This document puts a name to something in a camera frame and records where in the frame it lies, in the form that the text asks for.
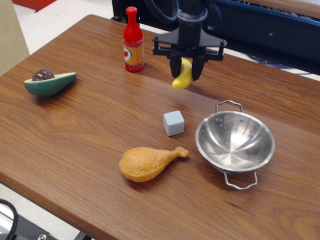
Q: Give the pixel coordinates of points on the red box on floor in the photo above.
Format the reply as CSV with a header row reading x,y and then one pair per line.
x,y
33,4

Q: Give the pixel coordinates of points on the yellow toy banana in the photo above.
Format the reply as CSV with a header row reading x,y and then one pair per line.
x,y
185,78

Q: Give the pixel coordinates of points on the grey toy cube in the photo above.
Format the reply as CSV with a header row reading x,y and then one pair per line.
x,y
174,123

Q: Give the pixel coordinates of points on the orange toy chicken drumstick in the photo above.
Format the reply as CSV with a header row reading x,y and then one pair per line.
x,y
142,164

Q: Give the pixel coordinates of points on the toy avocado half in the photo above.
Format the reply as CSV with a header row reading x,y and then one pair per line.
x,y
46,84

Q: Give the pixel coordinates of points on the metal colander with handles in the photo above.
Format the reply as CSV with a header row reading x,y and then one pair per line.
x,y
234,142

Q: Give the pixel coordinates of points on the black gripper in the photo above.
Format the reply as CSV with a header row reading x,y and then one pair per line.
x,y
189,40

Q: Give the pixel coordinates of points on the black metal bracket with screw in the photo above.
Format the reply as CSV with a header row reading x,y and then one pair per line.
x,y
27,230

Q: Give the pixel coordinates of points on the beige cabinet side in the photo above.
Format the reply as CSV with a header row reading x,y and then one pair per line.
x,y
13,46

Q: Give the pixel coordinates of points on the red toy ketchup bottle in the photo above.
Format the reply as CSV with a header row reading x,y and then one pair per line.
x,y
133,42

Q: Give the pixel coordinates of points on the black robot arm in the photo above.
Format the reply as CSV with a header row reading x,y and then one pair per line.
x,y
214,18

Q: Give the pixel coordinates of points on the black braided cable foreground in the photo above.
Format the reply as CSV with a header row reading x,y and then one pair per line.
x,y
11,233

